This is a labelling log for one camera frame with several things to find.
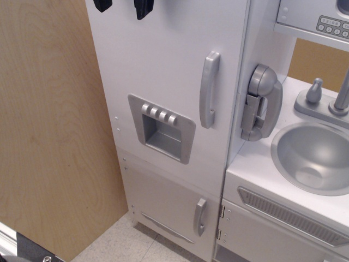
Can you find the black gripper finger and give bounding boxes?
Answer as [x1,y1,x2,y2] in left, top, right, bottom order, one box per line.
[134,0,154,20]
[93,0,112,13]

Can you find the white fridge door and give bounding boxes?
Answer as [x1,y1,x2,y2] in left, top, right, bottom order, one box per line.
[86,1,250,197]

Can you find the grey ice dispenser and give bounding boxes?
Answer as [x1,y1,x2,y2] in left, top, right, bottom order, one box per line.
[128,94,196,164]

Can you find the grey toy telephone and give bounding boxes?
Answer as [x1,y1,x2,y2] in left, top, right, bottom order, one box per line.
[241,64,283,141]

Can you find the toy microwave with keypad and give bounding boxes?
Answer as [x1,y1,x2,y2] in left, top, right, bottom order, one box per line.
[274,0,348,52]

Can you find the grey toy faucet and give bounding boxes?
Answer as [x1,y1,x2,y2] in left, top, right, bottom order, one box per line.
[294,75,348,129]

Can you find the white lower freezer door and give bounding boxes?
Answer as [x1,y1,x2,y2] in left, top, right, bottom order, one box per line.
[117,148,220,261]

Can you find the grey toy sink basin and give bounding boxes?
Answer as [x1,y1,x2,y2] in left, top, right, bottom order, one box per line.
[270,123,348,197]

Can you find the white oven door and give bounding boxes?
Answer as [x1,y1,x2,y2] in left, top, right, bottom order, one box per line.
[213,199,348,261]

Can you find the grey oven vent panel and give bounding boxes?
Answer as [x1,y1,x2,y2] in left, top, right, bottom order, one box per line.
[237,187,348,247]

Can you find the grey fridge door handle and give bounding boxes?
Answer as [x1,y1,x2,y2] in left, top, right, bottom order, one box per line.
[199,51,220,129]

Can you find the grey lower door handle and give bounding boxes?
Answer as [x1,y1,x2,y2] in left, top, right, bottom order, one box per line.
[193,198,207,236]

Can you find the black metal base frame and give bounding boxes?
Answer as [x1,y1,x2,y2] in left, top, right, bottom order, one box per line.
[1,232,64,262]

